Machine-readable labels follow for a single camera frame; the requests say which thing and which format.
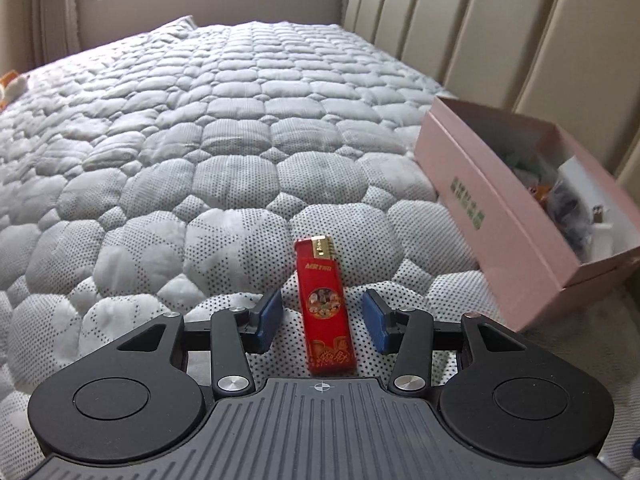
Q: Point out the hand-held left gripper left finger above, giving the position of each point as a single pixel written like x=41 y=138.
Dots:
x=270 y=320

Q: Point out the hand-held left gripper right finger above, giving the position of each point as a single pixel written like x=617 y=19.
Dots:
x=375 y=320

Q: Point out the red lighter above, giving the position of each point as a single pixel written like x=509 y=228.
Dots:
x=325 y=310

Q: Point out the pink cardboard box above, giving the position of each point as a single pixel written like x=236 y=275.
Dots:
x=500 y=240

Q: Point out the grey quilted bed cover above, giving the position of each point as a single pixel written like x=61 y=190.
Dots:
x=200 y=160

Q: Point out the beige padded headboard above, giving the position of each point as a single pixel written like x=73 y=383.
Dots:
x=500 y=25

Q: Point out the orange and white toy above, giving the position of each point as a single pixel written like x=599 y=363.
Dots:
x=11 y=87

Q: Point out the beige curtain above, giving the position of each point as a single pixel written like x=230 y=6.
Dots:
x=50 y=10

